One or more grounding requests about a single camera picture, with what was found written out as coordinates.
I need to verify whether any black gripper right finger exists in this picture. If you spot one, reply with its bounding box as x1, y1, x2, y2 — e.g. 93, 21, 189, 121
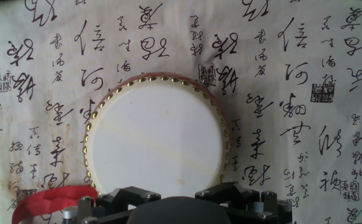
195, 182, 293, 224

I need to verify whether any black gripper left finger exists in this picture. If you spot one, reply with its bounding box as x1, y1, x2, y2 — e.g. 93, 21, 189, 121
61, 185, 162, 224

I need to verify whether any red ribbon strap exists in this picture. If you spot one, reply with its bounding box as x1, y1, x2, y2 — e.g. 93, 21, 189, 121
11, 185, 98, 224

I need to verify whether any red drum with white head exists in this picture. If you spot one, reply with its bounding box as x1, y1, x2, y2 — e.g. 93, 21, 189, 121
81, 72, 231, 200

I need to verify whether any beige calligraphy print cloth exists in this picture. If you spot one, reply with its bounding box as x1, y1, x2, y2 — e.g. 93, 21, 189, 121
0, 0, 362, 224

